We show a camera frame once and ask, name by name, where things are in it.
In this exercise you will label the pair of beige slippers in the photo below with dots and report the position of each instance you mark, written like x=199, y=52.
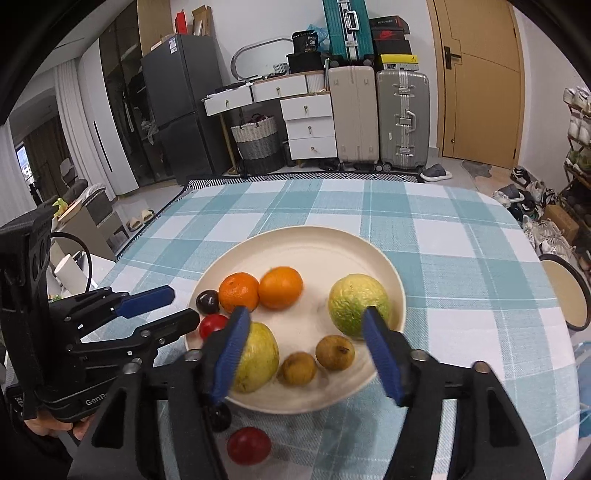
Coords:
x=141, y=219

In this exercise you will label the stack of black shoe boxes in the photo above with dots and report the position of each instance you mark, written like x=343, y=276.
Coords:
x=391, y=37

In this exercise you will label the person's left hand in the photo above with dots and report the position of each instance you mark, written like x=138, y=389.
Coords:
x=51, y=427

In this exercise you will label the shoe rack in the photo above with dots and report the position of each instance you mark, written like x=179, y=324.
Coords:
x=579, y=152

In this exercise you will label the green yellow guava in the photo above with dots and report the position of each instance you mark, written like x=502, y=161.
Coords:
x=355, y=300

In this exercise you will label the yellow and black box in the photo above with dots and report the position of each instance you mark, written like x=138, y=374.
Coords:
x=399, y=61

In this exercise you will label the silver suitcase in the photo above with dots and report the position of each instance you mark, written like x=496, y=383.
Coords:
x=402, y=120

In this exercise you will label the pale yellow guava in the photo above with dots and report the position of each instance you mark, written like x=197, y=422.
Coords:
x=261, y=360

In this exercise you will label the dark glass cabinet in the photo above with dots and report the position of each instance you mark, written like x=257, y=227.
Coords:
x=122, y=92

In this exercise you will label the round black-rimmed stool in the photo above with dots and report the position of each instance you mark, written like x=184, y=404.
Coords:
x=565, y=290

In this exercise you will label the wooden door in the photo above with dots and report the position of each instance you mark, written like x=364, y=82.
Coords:
x=480, y=92

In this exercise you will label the grey slipper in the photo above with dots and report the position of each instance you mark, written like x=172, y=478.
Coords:
x=436, y=173

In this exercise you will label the teal suitcase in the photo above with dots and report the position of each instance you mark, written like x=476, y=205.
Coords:
x=346, y=32

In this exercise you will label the white ribbed container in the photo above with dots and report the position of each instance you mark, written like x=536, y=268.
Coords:
x=317, y=83

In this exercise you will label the large smooth orange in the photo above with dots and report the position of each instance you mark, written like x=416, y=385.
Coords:
x=280, y=287

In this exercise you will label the beige suitcase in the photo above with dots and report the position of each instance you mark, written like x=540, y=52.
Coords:
x=352, y=120

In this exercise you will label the brown longan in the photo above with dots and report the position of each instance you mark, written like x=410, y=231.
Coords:
x=299, y=369
x=335, y=353

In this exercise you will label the beige low cabinet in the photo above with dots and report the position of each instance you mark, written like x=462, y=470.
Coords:
x=87, y=217

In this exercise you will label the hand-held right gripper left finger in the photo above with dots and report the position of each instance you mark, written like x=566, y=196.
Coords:
x=233, y=355

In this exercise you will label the dark grey fridge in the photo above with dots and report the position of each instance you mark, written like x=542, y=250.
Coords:
x=184, y=106

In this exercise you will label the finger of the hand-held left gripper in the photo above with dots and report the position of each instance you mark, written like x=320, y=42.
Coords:
x=171, y=325
x=147, y=297

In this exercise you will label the teal checked tablecloth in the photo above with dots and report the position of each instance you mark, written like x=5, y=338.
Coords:
x=461, y=277

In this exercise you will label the red cherry tomato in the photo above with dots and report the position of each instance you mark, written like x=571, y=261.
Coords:
x=212, y=324
x=248, y=445

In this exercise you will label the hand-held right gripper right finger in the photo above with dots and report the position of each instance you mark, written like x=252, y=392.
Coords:
x=385, y=364

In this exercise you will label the dark purple plum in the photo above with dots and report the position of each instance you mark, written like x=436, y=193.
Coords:
x=207, y=301

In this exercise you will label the pile of shoes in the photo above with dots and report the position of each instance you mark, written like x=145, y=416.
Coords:
x=535, y=212

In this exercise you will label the small orange mandarin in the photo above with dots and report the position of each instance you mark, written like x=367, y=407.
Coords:
x=238, y=290

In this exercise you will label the grey door mat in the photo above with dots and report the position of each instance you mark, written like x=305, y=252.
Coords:
x=478, y=168

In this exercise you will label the white drawer desk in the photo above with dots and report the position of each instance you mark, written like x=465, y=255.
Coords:
x=307, y=129

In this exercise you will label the cream oval plate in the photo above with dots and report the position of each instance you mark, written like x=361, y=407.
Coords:
x=314, y=323

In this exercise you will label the woven laundry basket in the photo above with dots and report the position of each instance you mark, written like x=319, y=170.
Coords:
x=256, y=143

